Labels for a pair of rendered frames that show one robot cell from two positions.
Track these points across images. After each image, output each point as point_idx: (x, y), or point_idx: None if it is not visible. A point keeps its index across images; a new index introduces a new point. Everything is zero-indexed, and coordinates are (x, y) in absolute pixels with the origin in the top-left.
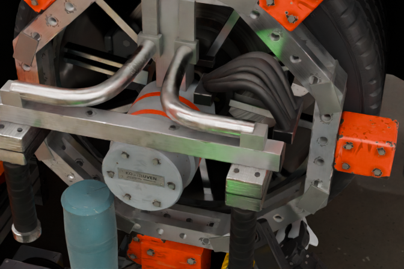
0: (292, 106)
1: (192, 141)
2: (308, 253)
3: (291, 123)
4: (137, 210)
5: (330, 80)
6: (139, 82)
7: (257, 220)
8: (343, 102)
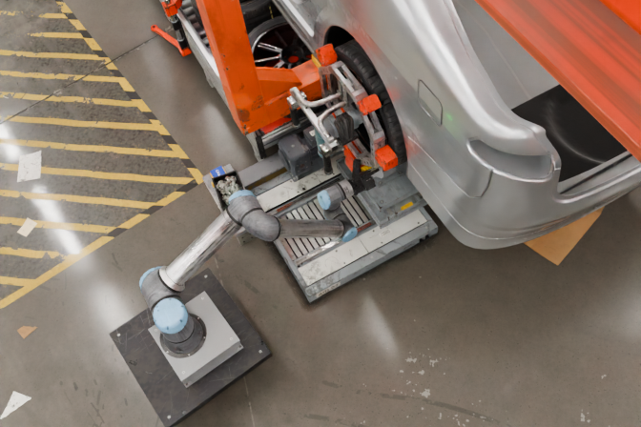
0: (348, 136)
1: (319, 131)
2: (372, 178)
3: (344, 141)
4: None
5: (371, 134)
6: None
7: (357, 159)
8: (377, 142)
